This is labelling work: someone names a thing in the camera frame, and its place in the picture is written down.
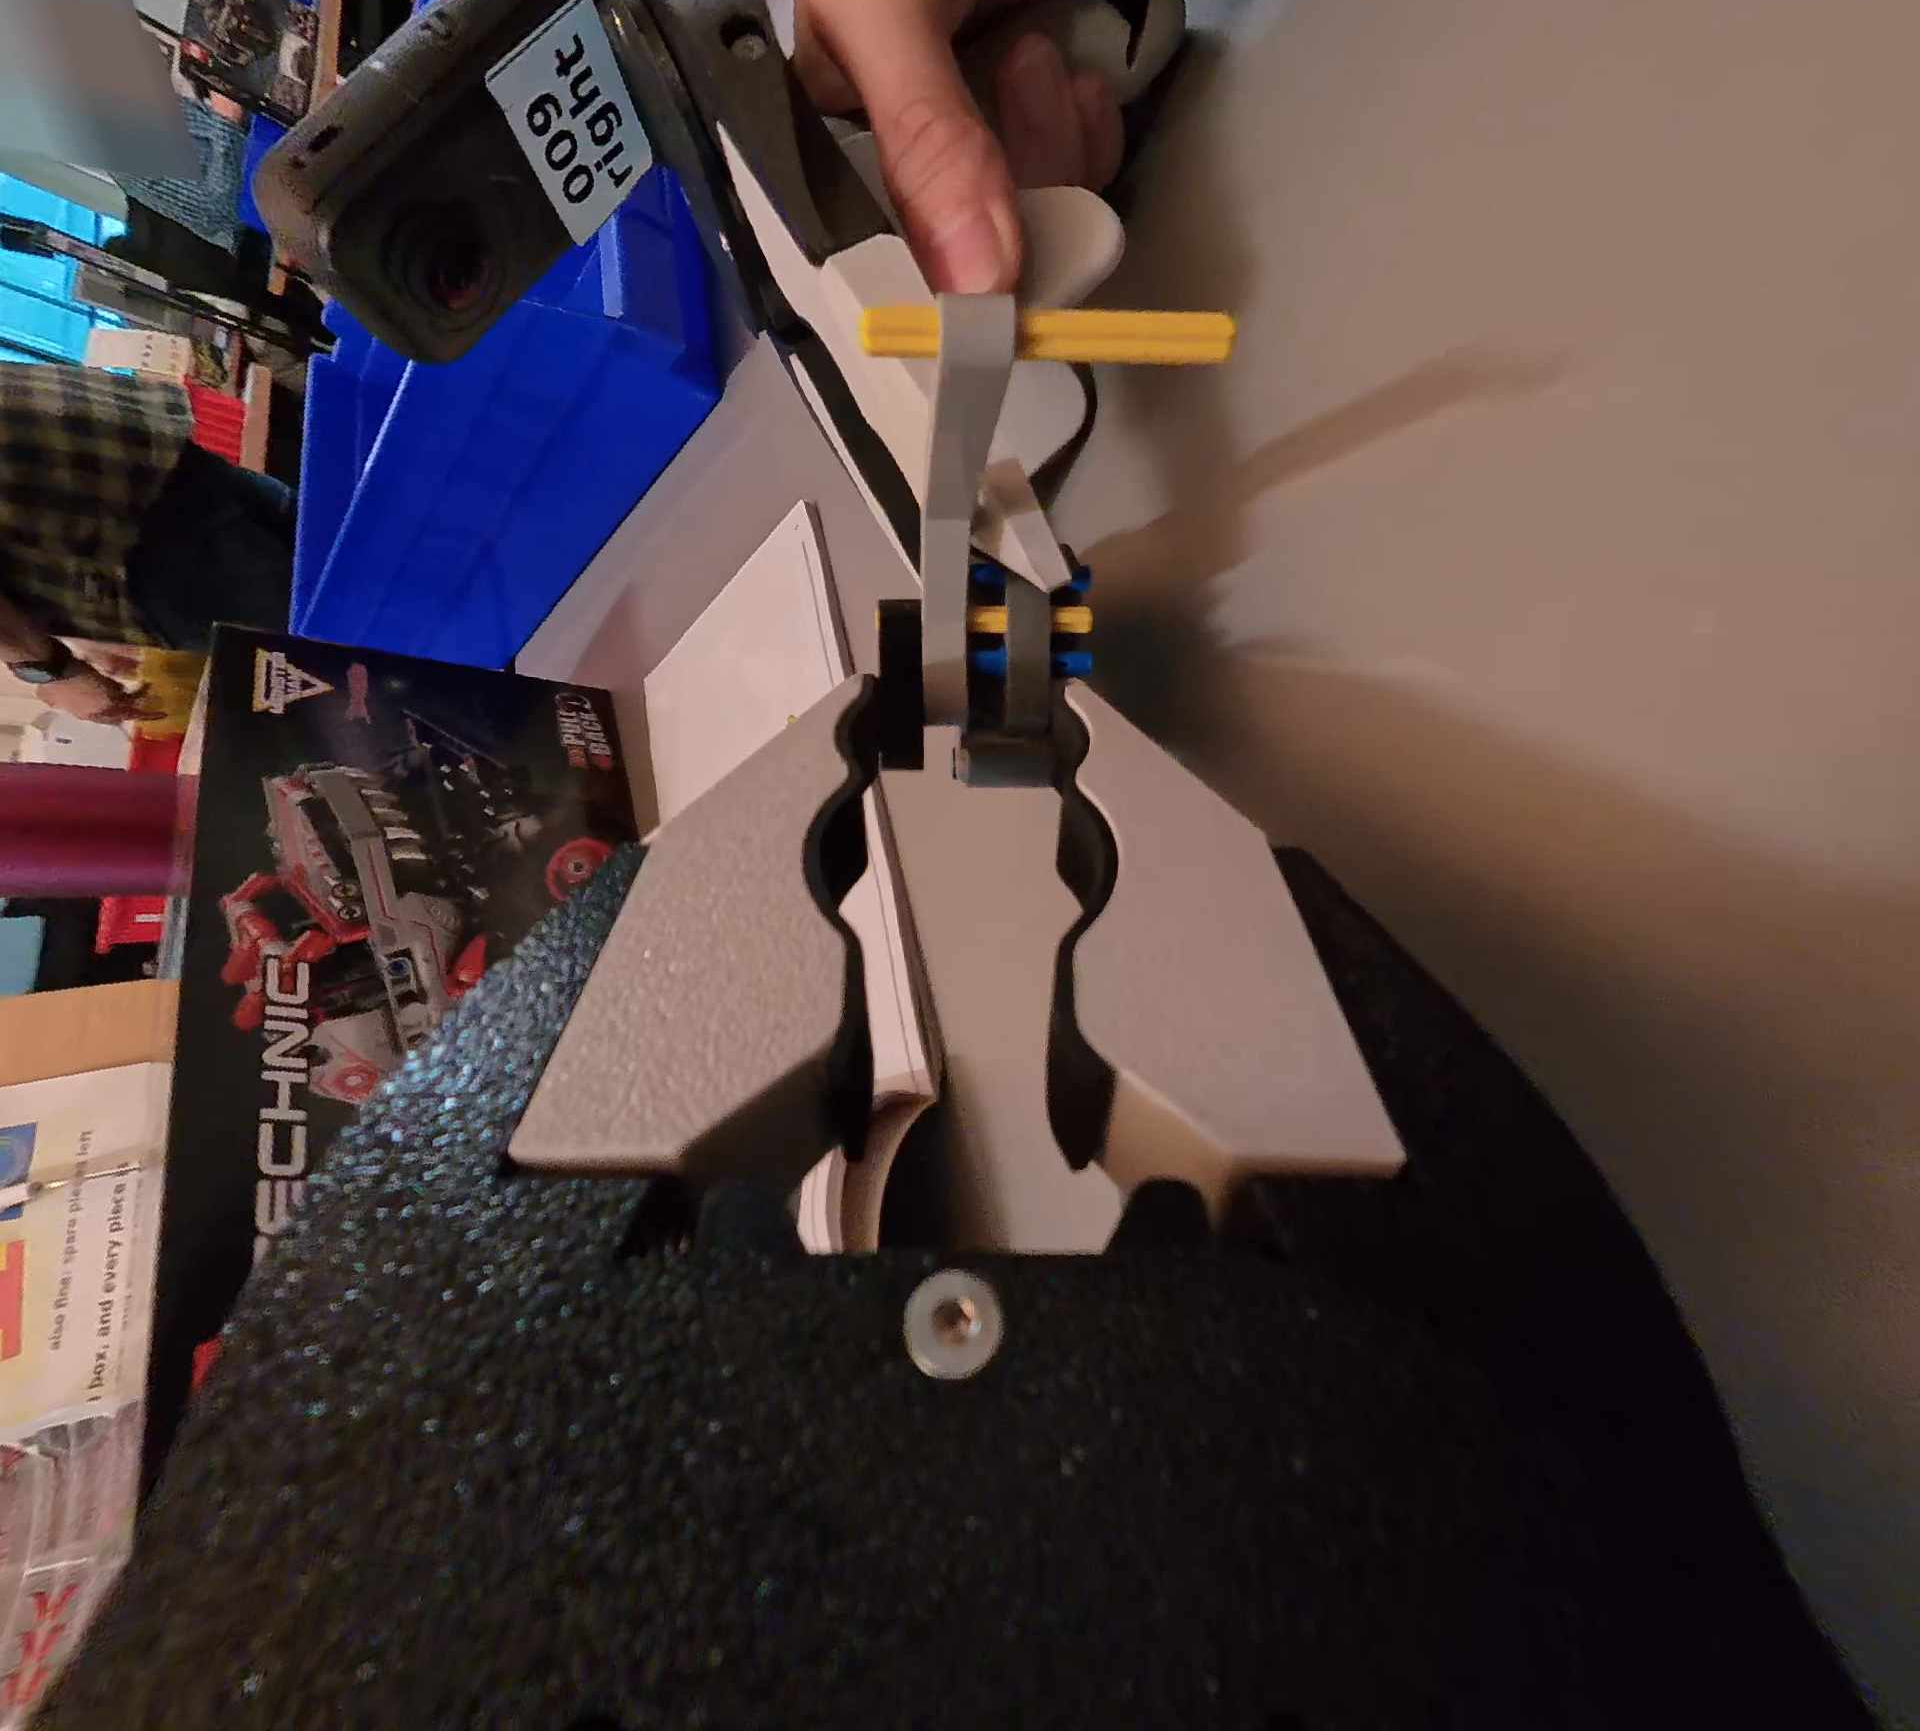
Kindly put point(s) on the cardboard-backed instruction sheet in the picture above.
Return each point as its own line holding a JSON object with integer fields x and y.
{"x": 74, "y": 1235}

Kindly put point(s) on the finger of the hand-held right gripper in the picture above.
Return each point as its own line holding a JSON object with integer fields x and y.
{"x": 885, "y": 276}

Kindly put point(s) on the maroon bottle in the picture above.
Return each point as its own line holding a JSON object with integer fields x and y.
{"x": 91, "y": 832}

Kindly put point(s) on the white instruction booklet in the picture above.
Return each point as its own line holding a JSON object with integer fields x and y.
{"x": 750, "y": 666}

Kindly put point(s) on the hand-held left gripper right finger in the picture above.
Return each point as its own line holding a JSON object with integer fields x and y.
{"x": 1214, "y": 996}

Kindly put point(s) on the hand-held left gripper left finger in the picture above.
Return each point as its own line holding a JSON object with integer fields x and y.
{"x": 704, "y": 996}

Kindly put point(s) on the grey toy brick assembly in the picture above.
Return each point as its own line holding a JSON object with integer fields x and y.
{"x": 960, "y": 486}

